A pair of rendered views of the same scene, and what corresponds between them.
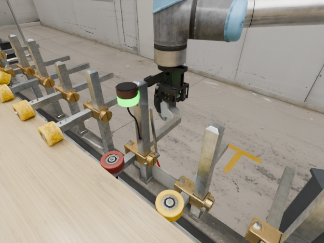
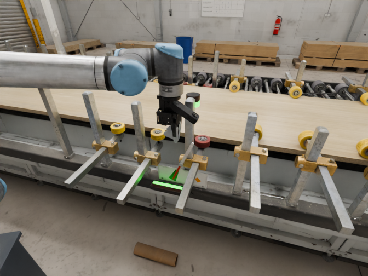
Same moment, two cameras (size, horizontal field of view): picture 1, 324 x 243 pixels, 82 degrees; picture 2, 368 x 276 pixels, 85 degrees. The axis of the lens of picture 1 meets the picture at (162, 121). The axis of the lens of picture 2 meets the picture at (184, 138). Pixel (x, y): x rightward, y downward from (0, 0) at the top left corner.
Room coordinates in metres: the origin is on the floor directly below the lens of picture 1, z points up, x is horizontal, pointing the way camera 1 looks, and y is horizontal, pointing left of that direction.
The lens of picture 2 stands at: (1.20, -0.25, 1.48)
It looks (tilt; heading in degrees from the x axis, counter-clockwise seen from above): 33 degrees down; 157
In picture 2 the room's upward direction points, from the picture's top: straight up
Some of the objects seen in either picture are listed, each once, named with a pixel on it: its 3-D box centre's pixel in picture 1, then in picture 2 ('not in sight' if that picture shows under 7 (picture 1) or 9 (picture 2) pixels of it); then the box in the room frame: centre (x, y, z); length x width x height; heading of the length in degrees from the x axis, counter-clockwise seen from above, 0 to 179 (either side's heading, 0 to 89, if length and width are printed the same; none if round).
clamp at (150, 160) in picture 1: (140, 154); (193, 160); (0.51, 0.09, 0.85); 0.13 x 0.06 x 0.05; 51
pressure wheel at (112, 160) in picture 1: (114, 168); (202, 147); (0.44, 0.17, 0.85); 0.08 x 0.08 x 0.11
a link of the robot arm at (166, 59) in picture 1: (170, 55); (170, 88); (0.53, -0.02, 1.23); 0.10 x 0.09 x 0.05; 141
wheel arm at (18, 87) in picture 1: (51, 76); not in sight; (1.04, 0.65, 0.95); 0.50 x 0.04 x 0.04; 141
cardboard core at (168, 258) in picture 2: not in sight; (155, 253); (0.45, -0.15, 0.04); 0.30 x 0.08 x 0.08; 51
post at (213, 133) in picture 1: (202, 185); (142, 145); (0.35, -0.13, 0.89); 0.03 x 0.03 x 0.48; 51
